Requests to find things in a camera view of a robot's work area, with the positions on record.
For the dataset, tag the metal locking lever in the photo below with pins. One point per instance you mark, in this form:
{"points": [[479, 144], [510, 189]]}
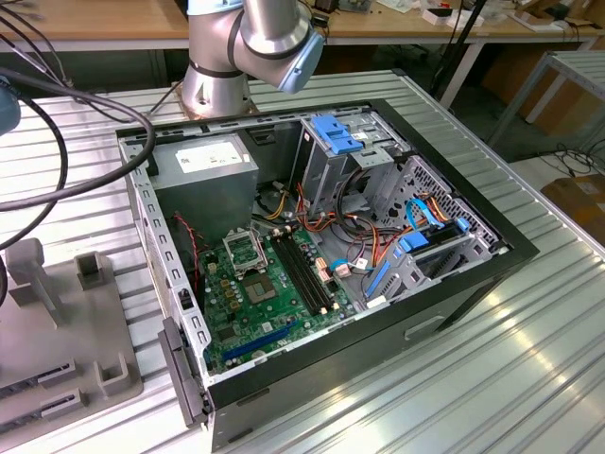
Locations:
{"points": [[261, 250]]}

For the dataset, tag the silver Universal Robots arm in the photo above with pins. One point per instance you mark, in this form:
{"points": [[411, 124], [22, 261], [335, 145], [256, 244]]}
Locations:
{"points": [[269, 28]]}

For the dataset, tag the CPU socket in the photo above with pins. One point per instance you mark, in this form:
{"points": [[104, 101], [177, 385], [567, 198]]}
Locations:
{"points": [[259, 289]]}

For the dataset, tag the black RAM slot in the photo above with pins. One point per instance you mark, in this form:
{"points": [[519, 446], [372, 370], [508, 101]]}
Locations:
{"points": [[307, 272], [301, 273], [314, 270], [294, 274]]}

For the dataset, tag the grey optical drive bay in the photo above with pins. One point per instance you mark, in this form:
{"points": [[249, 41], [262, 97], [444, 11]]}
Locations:
{"points": [[326, 175]]}

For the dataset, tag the blue plastic bay latch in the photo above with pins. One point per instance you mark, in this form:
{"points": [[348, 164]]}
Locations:
{"points": [[335, 134]]}

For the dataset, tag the green motherboard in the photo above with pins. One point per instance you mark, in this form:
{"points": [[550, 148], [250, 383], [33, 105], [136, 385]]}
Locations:
{"points": [[264, 321]]}

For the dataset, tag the grey power supply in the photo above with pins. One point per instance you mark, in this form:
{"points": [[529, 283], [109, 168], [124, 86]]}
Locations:
{"points": [[203, 198]]}

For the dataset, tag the hard disk in blue carrier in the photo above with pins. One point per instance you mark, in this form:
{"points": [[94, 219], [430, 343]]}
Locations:
{"points": [[413, 241]]}

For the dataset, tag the blue expansion slot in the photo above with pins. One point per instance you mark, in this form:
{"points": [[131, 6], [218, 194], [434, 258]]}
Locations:
{"points": [[260, 343]]}

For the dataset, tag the black case fan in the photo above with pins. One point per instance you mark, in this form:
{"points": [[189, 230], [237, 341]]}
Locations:
{"points": [[186, 274]]}

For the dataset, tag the black open PC case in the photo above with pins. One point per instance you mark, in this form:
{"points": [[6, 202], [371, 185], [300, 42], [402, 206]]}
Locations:
{"points": [[331, 369]]}

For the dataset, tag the grey metal disk bay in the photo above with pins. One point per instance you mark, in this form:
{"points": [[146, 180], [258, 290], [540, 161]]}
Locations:
{"points": [[439, 279]]}

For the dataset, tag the dark grey case latch bar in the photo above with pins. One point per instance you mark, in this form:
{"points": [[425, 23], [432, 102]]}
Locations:
{"points": [[182, 373]]}

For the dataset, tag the grey parts rack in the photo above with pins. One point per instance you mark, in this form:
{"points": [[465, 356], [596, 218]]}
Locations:
{"points": [[71, 331]]}

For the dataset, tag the small white box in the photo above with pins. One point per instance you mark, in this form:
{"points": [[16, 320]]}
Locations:
{"points": [[454, 19]]}

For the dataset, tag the labelled brown cardboard box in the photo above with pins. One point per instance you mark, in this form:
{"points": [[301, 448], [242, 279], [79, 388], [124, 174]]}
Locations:
{"points": [[576, 203]]}

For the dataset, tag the long wooden desk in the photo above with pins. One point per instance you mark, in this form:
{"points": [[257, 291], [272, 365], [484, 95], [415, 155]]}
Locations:
{"points": [[496, 30]]}

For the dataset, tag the large brown cardboard box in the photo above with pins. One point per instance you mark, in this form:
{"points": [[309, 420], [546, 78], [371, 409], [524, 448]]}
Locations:
{"points": [[562, 104]]}

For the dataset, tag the grey slatted side table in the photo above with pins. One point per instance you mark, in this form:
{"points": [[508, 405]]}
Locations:
{"points": [[581, 66]]}

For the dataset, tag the blue plastic rail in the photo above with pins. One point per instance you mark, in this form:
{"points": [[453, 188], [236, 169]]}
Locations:
{"points": [[378, 281]]}

